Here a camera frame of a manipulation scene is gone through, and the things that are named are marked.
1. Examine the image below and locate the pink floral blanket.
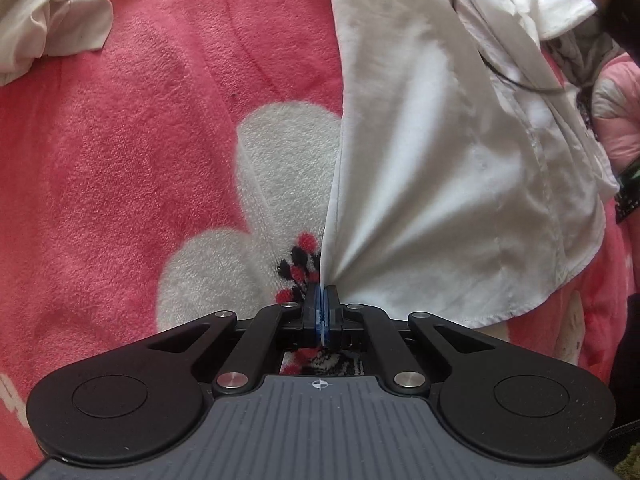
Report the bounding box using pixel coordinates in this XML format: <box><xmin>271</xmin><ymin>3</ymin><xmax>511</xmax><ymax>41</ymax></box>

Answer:
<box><xmin>0</xmin><ymin>0</ymin><xmax>637</xmax><ymax>480</ymax></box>

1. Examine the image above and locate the pink quilt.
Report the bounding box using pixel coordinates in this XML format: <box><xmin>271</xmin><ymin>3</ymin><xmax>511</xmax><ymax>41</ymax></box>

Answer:
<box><xmin>591</xmin><ymin>53</ymin><xmax>639</xmax><ymax>174</ymax></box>

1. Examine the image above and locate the white garment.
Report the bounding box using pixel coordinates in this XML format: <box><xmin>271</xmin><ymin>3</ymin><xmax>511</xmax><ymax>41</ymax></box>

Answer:
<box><xmin>0</xmin><ymin>0</ymin><xmax>622</xmax><ymax>330</ymax></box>

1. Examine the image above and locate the grey clothes pile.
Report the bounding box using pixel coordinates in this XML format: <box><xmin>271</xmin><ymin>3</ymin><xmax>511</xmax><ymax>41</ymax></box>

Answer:
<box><xmin>544</xmin><ymin>16</ymin><xmax>624</xmax><ymax>88</ymax></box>

